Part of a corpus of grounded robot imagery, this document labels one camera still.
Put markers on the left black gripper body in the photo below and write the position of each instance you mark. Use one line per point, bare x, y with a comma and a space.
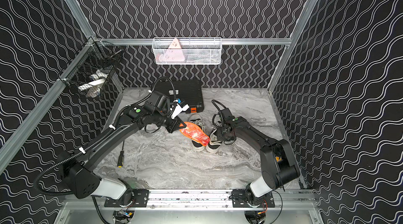
173, 124

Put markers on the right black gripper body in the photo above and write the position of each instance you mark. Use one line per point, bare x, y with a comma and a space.
222, 134

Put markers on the black white sneaker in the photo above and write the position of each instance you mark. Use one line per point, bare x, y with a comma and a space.
198, 131
214, 143

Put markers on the red patterned insole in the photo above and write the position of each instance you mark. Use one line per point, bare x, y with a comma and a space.
186, 130

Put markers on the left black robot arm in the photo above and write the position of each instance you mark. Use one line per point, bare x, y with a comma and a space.
76, 167

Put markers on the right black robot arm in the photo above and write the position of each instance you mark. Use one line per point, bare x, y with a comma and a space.
277, 160

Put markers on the black plastic tool case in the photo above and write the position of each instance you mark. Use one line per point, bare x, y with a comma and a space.
189, 91

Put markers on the yellow black screwdriver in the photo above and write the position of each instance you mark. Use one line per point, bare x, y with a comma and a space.
121, 157

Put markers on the pink triangular card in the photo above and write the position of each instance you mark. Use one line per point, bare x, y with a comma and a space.
174, 53

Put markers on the white items in black basket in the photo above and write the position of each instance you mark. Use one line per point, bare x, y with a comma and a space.
93, 87

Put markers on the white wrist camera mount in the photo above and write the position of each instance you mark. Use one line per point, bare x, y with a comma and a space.
179, 107

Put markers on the white wire basket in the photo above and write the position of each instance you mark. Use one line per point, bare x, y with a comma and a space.
197, 51

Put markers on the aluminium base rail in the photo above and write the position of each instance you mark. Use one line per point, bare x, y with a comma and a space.
220, 199

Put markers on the black wire basket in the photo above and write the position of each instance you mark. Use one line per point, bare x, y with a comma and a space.
103, 56

